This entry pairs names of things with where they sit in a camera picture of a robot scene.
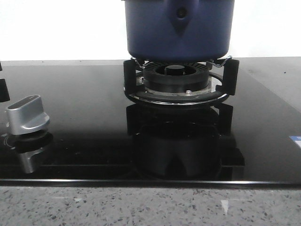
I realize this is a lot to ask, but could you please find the blue cooking pot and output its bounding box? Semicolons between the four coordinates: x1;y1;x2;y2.
124;0;235;62

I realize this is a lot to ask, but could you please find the black pot support grate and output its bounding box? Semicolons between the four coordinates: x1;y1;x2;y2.
123;59;239;106

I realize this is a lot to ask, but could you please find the black left pot support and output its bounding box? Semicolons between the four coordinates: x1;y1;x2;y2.
0;59;10;103

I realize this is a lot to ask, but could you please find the black round gas burner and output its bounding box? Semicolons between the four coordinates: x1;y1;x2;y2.
143;62;209;93

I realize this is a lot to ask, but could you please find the black glass gas stove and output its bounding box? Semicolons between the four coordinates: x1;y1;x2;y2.
0;61;301;188

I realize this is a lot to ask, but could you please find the silver stove control knob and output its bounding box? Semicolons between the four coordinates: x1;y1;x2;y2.
6;95;50;135

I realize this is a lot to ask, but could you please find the blue white sticker label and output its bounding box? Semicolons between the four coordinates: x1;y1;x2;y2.
290;136;301;148

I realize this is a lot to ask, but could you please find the silver wire pot adapter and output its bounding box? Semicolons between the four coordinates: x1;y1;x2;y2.
130;56;232;69

